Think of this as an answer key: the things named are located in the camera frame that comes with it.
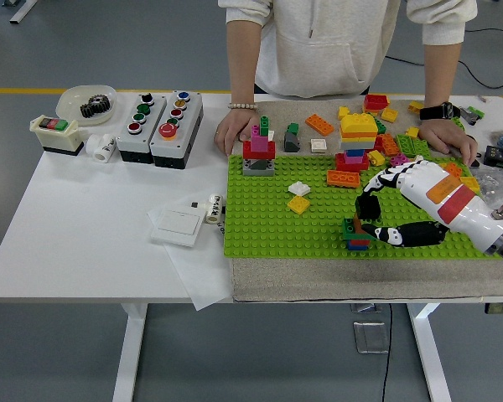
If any person's right hand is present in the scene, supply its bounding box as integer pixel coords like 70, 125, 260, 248
213, 108, 261, 158

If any person's left hand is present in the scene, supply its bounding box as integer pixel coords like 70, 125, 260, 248
417, 117, 480, 165

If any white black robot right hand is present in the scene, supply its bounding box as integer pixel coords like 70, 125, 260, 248
355, 155, 503, 255

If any black brick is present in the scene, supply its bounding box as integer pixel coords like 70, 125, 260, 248
355, 194, 381, 220

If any red yellow orange brick stack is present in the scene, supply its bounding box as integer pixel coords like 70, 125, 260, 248
363, 94, 391, 117

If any red pink grey brick tower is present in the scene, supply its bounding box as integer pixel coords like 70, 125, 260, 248
241, 114, 277, 176

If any yellow square brick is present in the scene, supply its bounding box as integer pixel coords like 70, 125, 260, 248
459, 176, 482, 194
286, 195, 310, 215

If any flat orange brick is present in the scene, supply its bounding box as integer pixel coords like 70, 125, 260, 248
305, 113, 335, 136

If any yellow orange red brick tower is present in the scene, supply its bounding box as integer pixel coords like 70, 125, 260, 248
334, 112, 381, 173

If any brown green blue brick stack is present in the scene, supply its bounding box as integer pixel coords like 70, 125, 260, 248
341, 211, 381, 251

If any thick orange brick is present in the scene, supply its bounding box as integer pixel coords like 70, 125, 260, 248
326, 169, 360, 189

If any green toy baseplate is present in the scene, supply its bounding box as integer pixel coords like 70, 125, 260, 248
222, 153, 503, 260

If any black wristwatch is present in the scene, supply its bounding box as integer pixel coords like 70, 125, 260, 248
418, 101, 462, 121

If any grey green tool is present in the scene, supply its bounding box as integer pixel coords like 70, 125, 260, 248
460, 105, 485, 126

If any clear plastic bag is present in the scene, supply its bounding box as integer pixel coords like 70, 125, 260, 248
473, 167, 503, 206

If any black device box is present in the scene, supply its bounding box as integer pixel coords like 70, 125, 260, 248
484, 145, 503, 169

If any grey emergency-stop control box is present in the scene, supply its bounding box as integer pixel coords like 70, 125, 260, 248
149, 90, 205, 170

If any white printed cylinder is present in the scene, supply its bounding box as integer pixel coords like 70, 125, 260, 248
204, 192, 224, 224

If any grey four-button control box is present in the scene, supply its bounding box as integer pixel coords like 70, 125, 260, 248
116, 92, 169, 164

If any grey-brown mat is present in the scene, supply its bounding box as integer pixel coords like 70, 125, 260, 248
231, 99, 503, 302

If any person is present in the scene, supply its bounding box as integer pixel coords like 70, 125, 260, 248
217, 0, 479, 101

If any white pipe tee fitting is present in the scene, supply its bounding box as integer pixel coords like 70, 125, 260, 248
86, 133, 117, 162

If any black metal gear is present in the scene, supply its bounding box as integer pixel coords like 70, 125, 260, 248
80, 95, 112, 119

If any white paper sheet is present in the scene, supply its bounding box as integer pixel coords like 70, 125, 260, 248
147, 194, 236, 312

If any metal floor socket box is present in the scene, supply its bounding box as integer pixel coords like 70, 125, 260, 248
352, 320, 390, 355

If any white table leg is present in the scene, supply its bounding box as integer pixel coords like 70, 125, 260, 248
406, 301, 452, 402
111, 301, 148, 402

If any translucent white bowl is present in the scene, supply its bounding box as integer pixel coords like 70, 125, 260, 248
56, 85, 118, 126

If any white desk leg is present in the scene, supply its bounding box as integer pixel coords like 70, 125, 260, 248
2, 0, 39, 25

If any white wall switch plate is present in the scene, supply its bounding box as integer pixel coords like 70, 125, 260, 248
150, 207, 203, 248

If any cream red-green switch box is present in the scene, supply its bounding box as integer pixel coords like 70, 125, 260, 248
29, 115, 86, 157

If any thin black hanging cable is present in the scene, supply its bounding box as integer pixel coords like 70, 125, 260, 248
381, 303, 393, 402

